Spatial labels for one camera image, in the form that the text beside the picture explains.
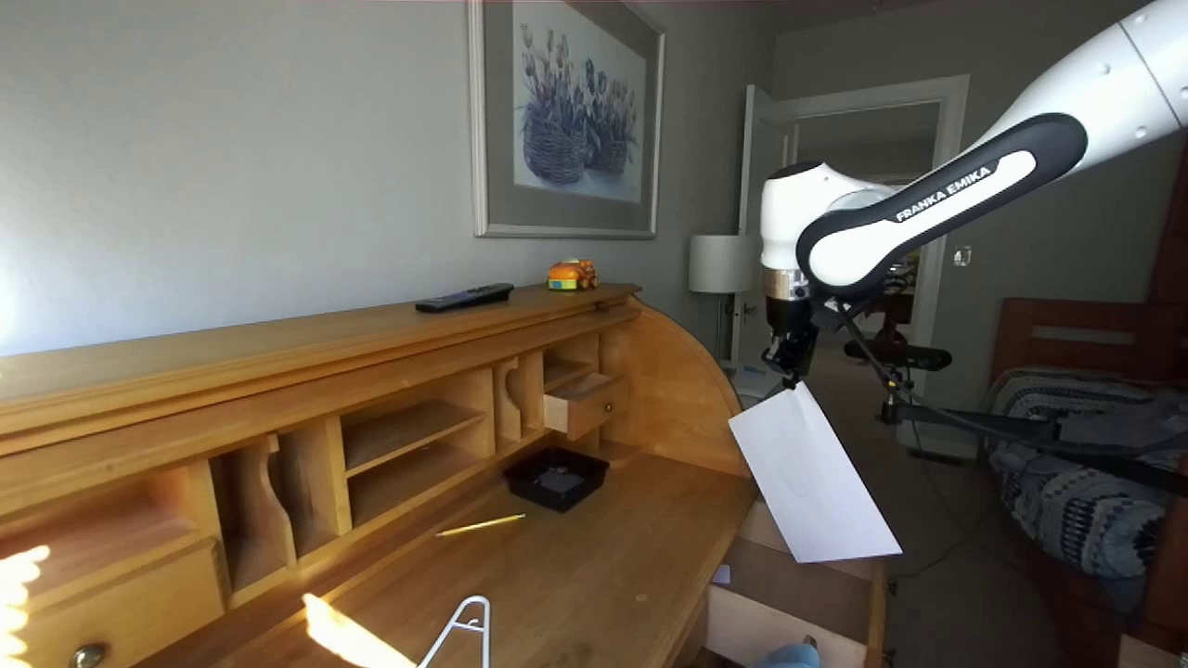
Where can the black remote control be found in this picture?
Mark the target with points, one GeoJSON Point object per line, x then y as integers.
{"type": "Point", "coordinates": [467, 299]}

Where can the black metal bar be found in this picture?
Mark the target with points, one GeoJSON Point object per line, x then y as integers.
{"type": "Point", "coordinates": [1051, 435]}

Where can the brown wooden bed frame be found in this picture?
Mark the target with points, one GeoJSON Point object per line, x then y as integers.
{"type": "Point", "coordinates": [1080, 329]}

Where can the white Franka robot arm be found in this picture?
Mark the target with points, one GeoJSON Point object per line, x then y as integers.
{"type": "Point", "coordinates": [940, 199]}

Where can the wooden roll-top desk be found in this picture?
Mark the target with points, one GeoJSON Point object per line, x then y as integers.
{"type": "Point", "coordinates": [560, 581]}

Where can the small inner desk drawer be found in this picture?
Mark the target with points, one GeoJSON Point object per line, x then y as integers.
{"type": "Point", "coordinates": [581, 401]}

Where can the desk drawer with metal knob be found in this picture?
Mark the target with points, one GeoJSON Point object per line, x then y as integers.
{"type": "Point", "coordinates": [126, 607]}

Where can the black tripod camera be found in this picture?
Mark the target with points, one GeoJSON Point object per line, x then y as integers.
{"type": "Point", "coordinates": [904, 359]}

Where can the wall light switch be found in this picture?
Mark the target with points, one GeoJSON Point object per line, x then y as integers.
{"type": "Point", "coordinates": [962, 259]}

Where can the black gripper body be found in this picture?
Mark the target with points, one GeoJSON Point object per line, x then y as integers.
{"type": "Point", "coordinates": [790, 329]}

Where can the framed blue flower picture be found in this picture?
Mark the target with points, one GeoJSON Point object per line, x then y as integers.
{"type": "Point", "coordinates": [570, 113]}

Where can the white paper sheet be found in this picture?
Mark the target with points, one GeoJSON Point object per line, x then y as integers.
{"type": "Point", "coordinates": [812, 484]}

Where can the yellow pencil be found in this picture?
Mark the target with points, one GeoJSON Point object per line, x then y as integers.
{"type": "Point", "coordinates": [484, 526]}

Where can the large open wooden drawer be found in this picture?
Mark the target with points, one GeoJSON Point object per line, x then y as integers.
{"type": "Point", "coordinates": [804, 596]}

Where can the black plastic tray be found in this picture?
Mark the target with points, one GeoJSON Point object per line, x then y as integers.
{"type": "Point", "coordinates": [560, 481]}

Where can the light blue cloth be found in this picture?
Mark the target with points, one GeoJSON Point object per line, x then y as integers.
{"type": "Point", "coordinates": [790, 651]}

